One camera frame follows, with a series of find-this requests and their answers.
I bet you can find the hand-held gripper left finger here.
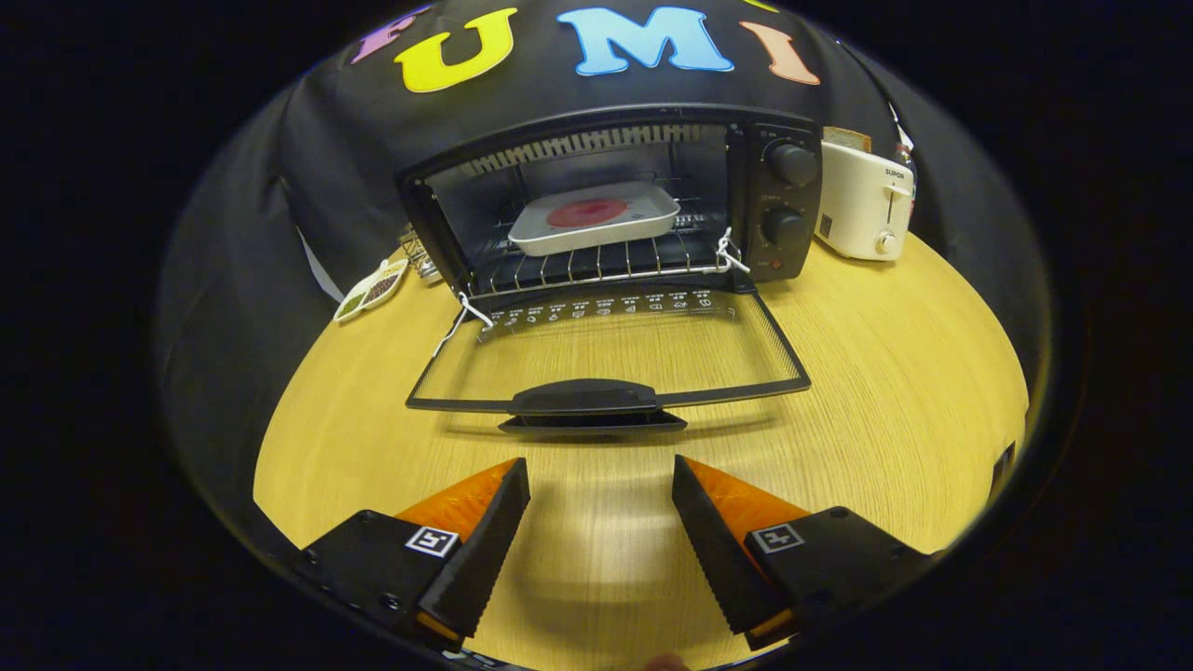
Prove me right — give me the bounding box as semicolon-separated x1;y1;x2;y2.
294;457;532;650

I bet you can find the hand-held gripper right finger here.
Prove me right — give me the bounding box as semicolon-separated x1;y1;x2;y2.
671;454;938;651

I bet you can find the white cherry print plate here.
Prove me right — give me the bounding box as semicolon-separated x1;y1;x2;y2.
507;181;681;257

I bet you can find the pink ham slice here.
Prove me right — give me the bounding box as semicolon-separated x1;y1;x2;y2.
546;198;628;229

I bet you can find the black toaster oven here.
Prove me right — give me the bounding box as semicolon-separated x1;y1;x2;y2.
396;103;826;439

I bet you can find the white toaster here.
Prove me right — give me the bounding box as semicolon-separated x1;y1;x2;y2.
814;140;916;262

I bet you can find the white divided bean dish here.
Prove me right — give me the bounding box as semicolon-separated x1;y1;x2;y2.
333;258;411;323

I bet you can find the black backdrop cloth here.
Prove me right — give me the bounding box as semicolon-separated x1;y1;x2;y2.
154;0;1054;523

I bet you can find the metal wire basket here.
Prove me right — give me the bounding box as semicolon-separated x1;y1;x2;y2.
399;224;444;282

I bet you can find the oven wire rack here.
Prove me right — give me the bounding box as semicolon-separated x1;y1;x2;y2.
471;214;737;297

